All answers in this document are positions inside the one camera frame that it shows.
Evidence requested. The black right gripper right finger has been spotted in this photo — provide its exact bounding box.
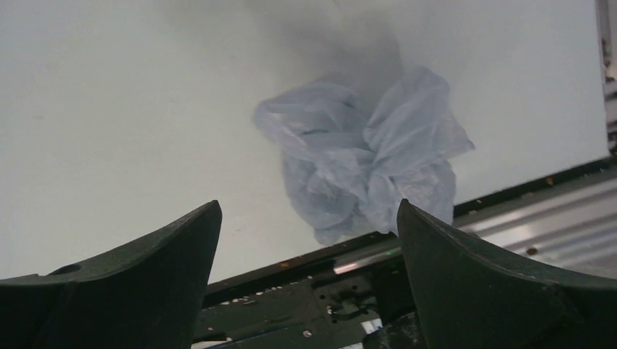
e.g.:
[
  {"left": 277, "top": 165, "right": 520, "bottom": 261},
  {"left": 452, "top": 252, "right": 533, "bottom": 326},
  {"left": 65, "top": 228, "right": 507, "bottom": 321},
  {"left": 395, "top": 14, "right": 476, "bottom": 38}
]
[{"left": 397, "top": 200, "right": 616, "bottom": 348}]

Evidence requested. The translucent blue trash bag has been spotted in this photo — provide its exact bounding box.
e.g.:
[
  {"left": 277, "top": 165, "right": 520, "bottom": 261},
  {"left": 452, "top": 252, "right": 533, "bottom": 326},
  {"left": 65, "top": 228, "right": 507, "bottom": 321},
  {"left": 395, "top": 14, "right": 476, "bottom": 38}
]
[{"left": 253, "top": 67, "right": 474, "bottom": 245}]

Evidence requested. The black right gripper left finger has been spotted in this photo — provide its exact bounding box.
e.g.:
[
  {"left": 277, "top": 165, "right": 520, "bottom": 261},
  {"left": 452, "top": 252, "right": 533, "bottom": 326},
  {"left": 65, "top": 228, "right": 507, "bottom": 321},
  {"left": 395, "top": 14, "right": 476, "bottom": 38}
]
[{"left": 1, "top": 201, "right": 222, "bottom": 348}]

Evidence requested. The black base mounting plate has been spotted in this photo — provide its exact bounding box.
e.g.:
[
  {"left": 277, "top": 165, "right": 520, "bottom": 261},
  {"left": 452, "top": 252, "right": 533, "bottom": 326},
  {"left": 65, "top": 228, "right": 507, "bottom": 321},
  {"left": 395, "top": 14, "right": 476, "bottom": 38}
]
[{"left": 194, "top": 159, "right": 616, "bottom": 348}]

